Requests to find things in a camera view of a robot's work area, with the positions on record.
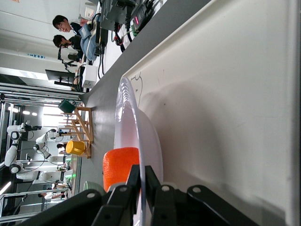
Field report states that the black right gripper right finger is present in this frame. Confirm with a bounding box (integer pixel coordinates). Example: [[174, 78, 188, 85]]
[[144, 165, 259, 226]]

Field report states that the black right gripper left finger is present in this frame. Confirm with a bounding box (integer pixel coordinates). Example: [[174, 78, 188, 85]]
[[16, 164, 141, 226]]

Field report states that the orange fruit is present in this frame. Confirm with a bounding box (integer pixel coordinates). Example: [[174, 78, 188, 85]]
[[102, 147, 141, 193]]

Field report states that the white round plate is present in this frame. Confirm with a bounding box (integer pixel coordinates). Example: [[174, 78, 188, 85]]
[[114, 76, 164, 226]]

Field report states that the pale green bowl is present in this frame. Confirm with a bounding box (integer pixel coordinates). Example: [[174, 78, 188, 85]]
[[84, 181, 106, 196]]

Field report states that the yellow cup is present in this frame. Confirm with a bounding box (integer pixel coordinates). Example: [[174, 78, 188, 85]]
[[65, 140, 86, 156]]

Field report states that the wooden peg cup rack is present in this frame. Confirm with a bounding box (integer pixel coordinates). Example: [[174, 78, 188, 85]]
[[43, 106, 94, 159]]

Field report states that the white humanoid robot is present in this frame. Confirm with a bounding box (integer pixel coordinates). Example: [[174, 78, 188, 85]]
[[32, 128, 64, 161], [4, 121, 43, 175]]

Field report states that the cream tray with bear print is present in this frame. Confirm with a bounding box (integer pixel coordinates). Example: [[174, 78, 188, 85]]
[[121, 0, 301, 226]]

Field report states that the white box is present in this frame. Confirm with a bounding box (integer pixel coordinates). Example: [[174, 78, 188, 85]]
[[81, 65, 98, 89]]

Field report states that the black monitor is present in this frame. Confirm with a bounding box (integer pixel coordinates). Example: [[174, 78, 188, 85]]
[[45, 69, 76, 86]]

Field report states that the blue bag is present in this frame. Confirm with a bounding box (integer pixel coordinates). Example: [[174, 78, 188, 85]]
[[80, 23, 101, 62]]

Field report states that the black power adapter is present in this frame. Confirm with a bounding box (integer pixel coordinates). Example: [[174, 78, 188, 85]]
[[95, 28, 109, 57]]

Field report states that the person with black hair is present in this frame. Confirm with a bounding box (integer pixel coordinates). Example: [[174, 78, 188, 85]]
[[53, 34, 83, 59]]

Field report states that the black connector with red label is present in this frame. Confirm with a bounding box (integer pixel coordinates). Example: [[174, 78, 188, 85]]
[[131, 4, 156, 37]]

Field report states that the black computer box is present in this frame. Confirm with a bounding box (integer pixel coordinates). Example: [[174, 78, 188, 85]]
[[100, 0, 139, 31]]

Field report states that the person with glasses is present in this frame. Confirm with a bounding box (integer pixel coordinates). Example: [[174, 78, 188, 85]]
[[52, 15, 92, 36]]

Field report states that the black camera stand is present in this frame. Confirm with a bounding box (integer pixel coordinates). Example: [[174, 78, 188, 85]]
[[57, 44, 79, 71]]

